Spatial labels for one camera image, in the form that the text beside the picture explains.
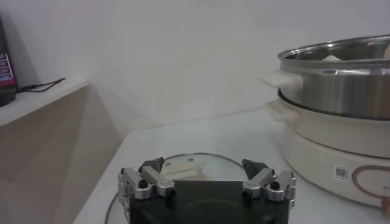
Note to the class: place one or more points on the black laptop purple screen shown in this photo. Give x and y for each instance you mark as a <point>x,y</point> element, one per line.
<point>5,54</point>

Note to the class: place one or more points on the cream electric cooking pot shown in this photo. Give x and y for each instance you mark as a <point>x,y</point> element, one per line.
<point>320,164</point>

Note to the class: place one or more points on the white side table with mouse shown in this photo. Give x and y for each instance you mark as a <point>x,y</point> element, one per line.
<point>71,86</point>

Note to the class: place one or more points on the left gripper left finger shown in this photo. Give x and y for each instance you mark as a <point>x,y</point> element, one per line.
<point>152,179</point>

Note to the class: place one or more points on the white steamed baozi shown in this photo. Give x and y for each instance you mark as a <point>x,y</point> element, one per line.
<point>387,51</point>
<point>331,58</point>

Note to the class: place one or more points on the black computer mouse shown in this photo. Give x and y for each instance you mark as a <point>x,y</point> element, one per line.
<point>6,95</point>

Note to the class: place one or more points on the stainless steel steamer basket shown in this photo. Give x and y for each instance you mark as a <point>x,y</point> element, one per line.
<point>341,91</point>

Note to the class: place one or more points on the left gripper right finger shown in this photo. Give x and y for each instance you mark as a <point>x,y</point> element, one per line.
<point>259,181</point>

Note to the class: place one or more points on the round glass pot lid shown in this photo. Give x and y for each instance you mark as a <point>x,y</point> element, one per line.
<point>186,170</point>

